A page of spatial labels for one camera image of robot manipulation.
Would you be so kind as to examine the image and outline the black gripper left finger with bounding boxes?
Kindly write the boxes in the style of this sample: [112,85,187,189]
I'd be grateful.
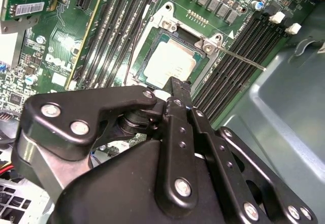
[10,78,201,219]

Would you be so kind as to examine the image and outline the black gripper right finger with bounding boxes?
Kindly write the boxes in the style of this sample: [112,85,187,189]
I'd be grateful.
[182,81,318,224]

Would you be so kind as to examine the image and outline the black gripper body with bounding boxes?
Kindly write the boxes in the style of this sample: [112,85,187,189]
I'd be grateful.
[50,139,249,224]

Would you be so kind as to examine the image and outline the thin metal locking lever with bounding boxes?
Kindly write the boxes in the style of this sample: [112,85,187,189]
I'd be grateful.
[123,4,150,82]
[214,43,267,72]

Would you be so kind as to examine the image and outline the silver CPU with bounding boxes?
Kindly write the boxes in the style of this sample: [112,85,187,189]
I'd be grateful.
[136,28,207,89]

